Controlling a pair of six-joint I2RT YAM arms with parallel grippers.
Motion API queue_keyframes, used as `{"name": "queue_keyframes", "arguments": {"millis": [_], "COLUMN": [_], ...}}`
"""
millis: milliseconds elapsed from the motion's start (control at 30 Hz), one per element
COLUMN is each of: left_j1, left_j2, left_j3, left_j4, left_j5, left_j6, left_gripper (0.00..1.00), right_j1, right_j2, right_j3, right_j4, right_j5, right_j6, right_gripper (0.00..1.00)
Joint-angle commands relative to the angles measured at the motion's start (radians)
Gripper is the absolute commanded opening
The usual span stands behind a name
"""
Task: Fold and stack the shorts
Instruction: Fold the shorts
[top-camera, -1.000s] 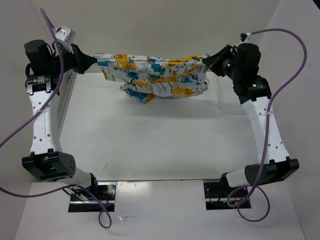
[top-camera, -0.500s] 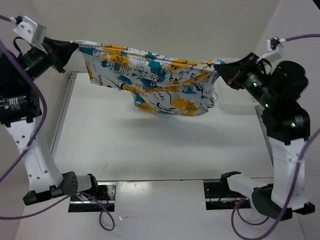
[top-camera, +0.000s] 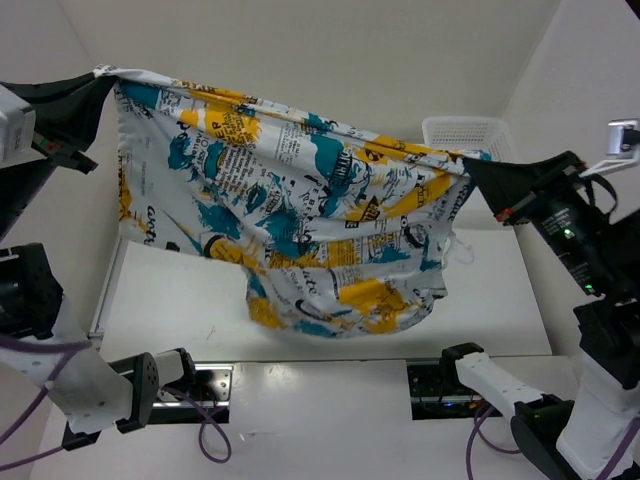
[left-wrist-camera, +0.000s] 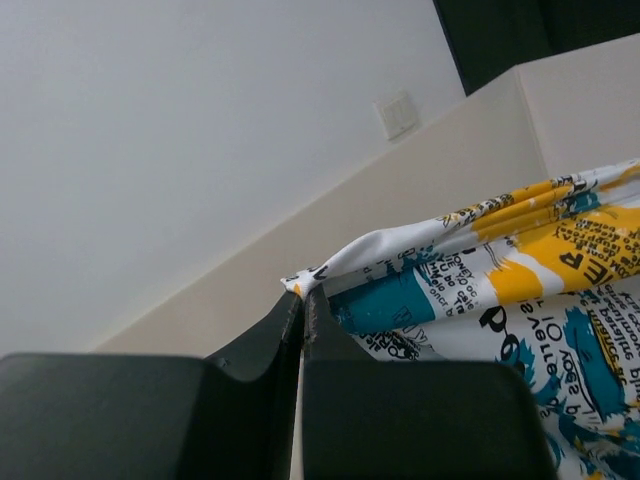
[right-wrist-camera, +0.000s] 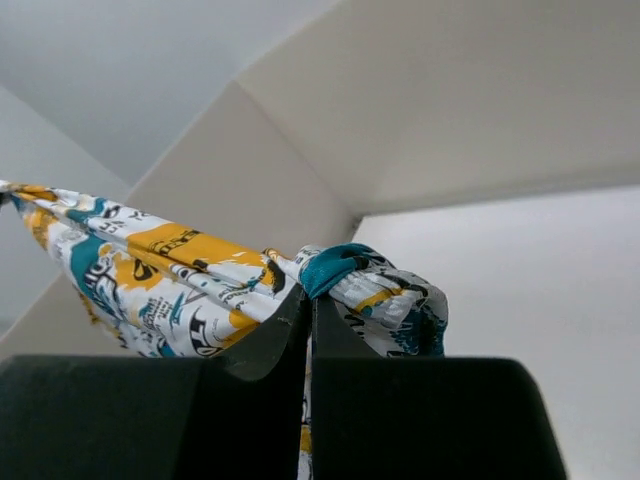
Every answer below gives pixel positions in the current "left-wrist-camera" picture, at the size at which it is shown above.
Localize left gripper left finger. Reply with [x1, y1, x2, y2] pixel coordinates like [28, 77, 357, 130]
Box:
[1, 294, 303, 479]

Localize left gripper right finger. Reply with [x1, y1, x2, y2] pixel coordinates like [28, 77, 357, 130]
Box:
[301, 289, 557, 479]

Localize patterned white blue yellow shorts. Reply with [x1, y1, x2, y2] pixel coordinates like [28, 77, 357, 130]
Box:
[283, 160, 639, 479]

